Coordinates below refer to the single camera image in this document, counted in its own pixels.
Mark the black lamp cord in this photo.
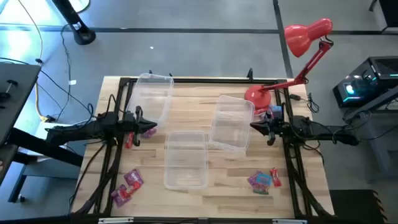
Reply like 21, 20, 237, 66
289, 91, 320, 114

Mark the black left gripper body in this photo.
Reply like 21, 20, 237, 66
124, 105, 144, 147

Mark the yellow floor cable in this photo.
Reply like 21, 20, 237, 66
17, 0, 52, 123

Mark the black clamp knob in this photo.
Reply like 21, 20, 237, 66
0, 79, 19, 101

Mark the grey computer stand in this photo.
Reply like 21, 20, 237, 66
341, 86, 398, 183

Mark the black cabinet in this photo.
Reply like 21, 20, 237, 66
369, 0, 398, 34

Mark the black floor stand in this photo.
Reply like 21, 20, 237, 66
51, 0, 96, 46

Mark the clear plastic container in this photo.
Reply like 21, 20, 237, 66
208, 94, 256, 154
163, 129, 210, 190
126, 72, 175, 125

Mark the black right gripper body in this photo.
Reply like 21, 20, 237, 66
263, 111, 284, 146

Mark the blue candy packet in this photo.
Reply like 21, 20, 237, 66
256, 172, 273, 187

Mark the black mat with yellow stripes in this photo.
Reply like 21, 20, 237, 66
329, 189, 389, 224

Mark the black metal table frame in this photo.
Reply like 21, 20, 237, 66
70, 76, 335, 218

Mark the black floor cable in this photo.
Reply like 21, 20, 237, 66
55, 24, 74, 123
0, 57, 96, 125

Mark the grey desk with black legs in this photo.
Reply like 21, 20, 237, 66
0, 62, 85, 203

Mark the black computer tower with lights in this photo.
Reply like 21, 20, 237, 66
332, 55, 398, 108

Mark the white metal bracket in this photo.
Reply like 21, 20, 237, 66
272, 218, 308, 224
98, 217, 135, 224

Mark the red desk lamp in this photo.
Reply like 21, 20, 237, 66
244, 17, 335, 110

